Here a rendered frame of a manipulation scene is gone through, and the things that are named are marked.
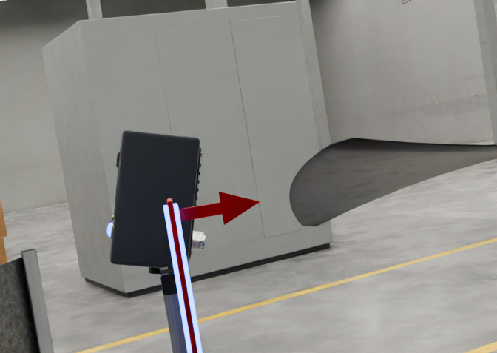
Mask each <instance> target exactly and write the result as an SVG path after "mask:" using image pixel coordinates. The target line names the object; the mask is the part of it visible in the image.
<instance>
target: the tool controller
mask: <svg viewBox="0 0 497 353"><path fill-rule="evenodd" d="M202 154H203V152H201V148H200V139H199V138H198V137H193V136H185V135H172V134H164V133H156V132H142V131H135V130H124V131H123V133H122V139H121V148H120V152H119V153H118V156H117V164H116V167H117V168H118V179H117V186H116V193H115V208H114V223H113V231H112V244H111V252H110V262H111V263H113V264H117V265H126V266H143V267H149V273H151V274H160V268H163V267H168V269H172V266H173V262H172V254H171V249H170V245H169V236H168V232H167V227H166V219H165V214H164V209H163V206H164V205H167V199H169V198H171V199H172V201H173V204H177V205H178V209H183V208H188V207H193V206H197V204H196V200H197V198H198V197H197V192H198V190H199V189H198V188H197V184H199V183H200V181H199V180H198V176H199V175H200V172H199V169H200V167H201V164H200V157H202ZM167 206H168V205H167ZM181 227H182V232H183V241H184V246H185V250H186V259H187V263H188V262H189V259H190V257H191V255H192V249H202V250H204V246H205V239H206V236H205V235H204V234H203V232H196V231H193V228H194V219H192V220H188V221H181Z"/></svg>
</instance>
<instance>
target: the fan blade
mask: <svg viewBox="0 0 497 353"><path fill-rule="evenodd" d="M494 159H497V144H485V145H483V144H431V143H416V142H404V141H384V140H375V139H366V138H349V139H346V140H344V141H339V142H336V143H333V144H330V145H329V146H327V147H326V148H324V149H322V150H321V151H319V152H318V153H317V154H316V155H314V156H313V157H312V158H311V159H310V160H308V161H307V162H306V163H305V164H304V165H303V166H302V168H301V169H300V170H299V172H298V173H297V174H296V176H295V177H294V180H293V181H292V184H291V188H290V192H289V200H290V205H291V209H292V211H293V213H294V216H295V217H296V219H297V220H298V221H299V223H300V224H301V225H302V226H319V225H320V224H322V223H325V222H326V221H329V220H331V219H333V218H335V217H337V216H339V215H341V214H344V213H346V212H348V211H350V210H352V209H355V208H357V207H359V206H361V205H363V204H366V203H368V202H371V201H374V200H376V199H377V198H381V197H383V196H385V195H388V194H391V193H392V192H395V191H398V190H401V189H404V188H405V187H408V186H412V185H414V184H417V183H419V182H422V181H426V180H428V179H430V178H434V177H436V176H439V175H443V174H445V173H449V172H452V171H455V170H458V169H462V168H465V167H470V166H472V165H475V164H480V163H483V162H486V161H491V160H494Z"/></svg>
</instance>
